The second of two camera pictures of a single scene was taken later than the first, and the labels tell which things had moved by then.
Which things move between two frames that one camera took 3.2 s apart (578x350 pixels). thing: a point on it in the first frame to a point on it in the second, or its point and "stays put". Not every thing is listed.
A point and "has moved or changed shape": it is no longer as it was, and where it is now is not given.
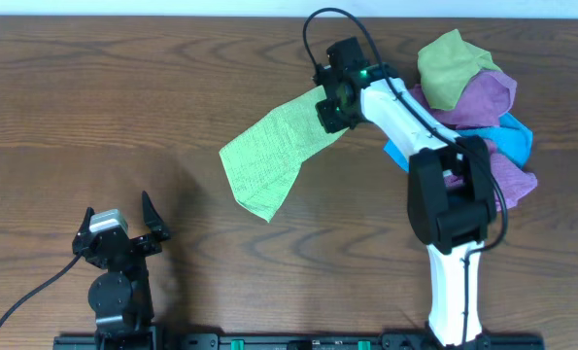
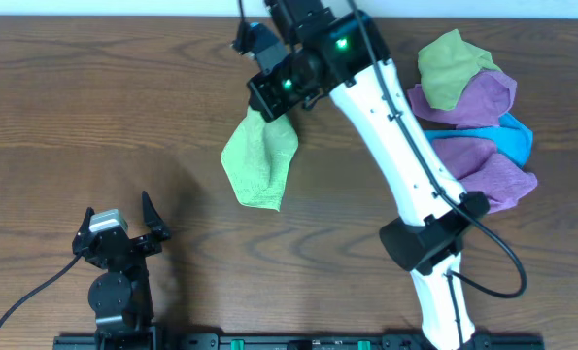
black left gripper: [152, 245] stays put
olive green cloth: [447, 65] stays put
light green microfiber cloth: [261, 164] has moved or changed shape
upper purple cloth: [487, 97] stays put
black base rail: [296, 341] stays put
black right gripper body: [334, 116] to [282, 90]
